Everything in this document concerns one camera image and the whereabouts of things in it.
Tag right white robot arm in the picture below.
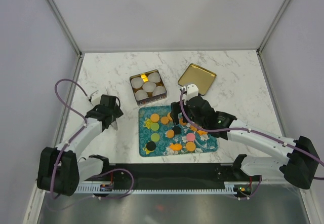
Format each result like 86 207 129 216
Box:
171 95 321 190

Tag orange dotted round cookie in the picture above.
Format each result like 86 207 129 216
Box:
186 141 196 152

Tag pink sandwich cookie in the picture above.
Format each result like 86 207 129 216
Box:
186 133 195 142

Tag orange swirl cookie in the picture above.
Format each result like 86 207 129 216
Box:
190 125 198 132

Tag white paper cup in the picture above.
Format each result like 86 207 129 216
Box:
147 72 161 83
131 77 144 89
142 81 156 93
135 89 148 101
152 86 166 96

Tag orange fish cookie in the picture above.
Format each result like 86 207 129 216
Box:
197 130 207 135
170 143 183 151

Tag orange chip cookie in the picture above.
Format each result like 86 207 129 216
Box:
179 118 188 126

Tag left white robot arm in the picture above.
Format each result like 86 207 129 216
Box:
36 95 123 196

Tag square cookie tin box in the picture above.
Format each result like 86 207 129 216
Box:
130 69 167 106

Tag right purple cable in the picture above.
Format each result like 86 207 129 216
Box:
179 88 324 180

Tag green round cookie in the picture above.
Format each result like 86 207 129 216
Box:
150 122 159 131
151 133 160 142

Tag teal floral tray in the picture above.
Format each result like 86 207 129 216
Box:
138 106 218 157

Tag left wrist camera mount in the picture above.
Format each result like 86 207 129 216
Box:
87 90 100 103

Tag metal serving tongs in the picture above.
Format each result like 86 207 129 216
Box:
106 88 118 131

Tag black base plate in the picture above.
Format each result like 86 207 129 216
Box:
102 163 260 190

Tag gold tin lid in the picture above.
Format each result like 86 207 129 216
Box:
178 63 217 95

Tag white slotted cable duct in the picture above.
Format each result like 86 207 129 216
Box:
75 181 259 194

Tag black sandwich cookie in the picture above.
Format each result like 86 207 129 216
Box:
172 126 181 135
146 141 156 152

